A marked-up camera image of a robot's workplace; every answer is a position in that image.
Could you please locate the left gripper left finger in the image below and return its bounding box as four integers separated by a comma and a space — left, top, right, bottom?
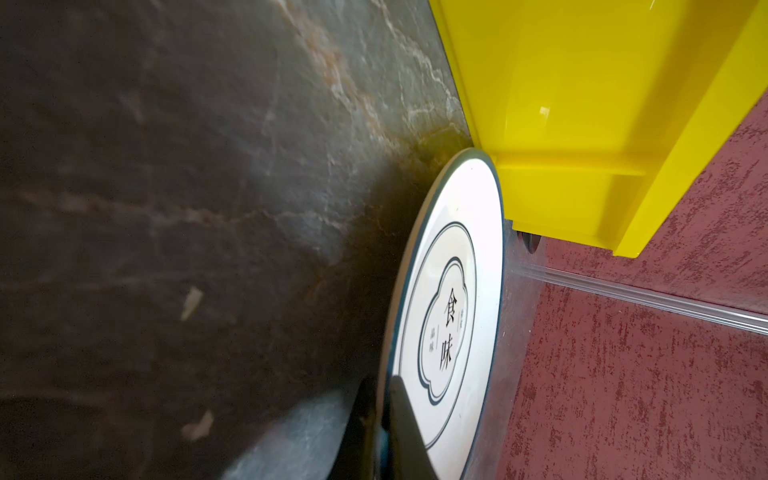
327, 377, 378, 480

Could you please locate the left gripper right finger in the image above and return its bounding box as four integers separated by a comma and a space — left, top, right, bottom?
383, 376, 437, 480

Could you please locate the white plate flower outline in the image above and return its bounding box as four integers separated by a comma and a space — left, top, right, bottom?
376, 147, 506, 480

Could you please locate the yellow plastic bin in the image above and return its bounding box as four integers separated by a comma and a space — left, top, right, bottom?
431, 0, 767, 258

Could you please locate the left aluminium corner post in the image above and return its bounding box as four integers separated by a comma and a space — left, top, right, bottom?
513, 262, 767, 336

